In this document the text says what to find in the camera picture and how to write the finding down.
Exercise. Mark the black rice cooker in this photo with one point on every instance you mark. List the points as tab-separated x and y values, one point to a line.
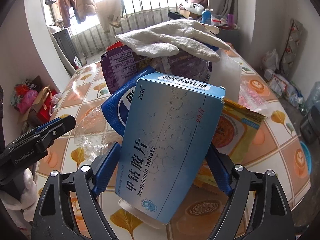
309	126

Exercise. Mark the metal balcony railing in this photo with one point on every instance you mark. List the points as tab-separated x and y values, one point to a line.
112	17

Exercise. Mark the white cotton work glove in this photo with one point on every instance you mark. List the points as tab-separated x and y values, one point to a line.
168	38

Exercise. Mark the white tissue paper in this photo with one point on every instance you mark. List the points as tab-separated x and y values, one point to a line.
227	74

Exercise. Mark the blue plastic basket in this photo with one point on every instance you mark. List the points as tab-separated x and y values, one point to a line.
307	156

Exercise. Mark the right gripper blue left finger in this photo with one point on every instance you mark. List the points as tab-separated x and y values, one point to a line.
103	167

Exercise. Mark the blue detergent bottle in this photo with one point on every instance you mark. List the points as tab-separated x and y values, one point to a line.
207	17

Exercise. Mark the pink bubble wrap bag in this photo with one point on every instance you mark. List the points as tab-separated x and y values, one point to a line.
250	99

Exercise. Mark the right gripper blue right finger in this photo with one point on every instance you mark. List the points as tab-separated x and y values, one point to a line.
221	168

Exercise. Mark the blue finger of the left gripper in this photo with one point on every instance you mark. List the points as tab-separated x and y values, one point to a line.
45	135

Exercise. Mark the purple cup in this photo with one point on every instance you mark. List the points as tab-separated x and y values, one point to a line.
230	20

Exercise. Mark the purple snack bag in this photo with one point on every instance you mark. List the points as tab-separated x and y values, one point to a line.
121	63

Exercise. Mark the yellow mooncake wrapper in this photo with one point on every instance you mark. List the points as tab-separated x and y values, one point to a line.
236	130

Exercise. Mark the floor trash pile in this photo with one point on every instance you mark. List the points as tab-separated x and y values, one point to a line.
283	88

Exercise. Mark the clear plastic bottle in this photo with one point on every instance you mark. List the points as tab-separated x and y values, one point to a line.
95	135

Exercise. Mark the red gift bag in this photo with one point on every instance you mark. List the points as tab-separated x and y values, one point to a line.
39	112

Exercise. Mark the blue medicine tablet box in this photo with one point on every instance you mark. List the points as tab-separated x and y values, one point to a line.
169	129

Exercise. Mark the white plastic bag on floor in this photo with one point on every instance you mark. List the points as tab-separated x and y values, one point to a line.
271	60

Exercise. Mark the folded patterned mat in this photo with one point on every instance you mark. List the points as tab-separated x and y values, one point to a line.
291	46

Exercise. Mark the grey low cabinet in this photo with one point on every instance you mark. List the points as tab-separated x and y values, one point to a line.
231	36

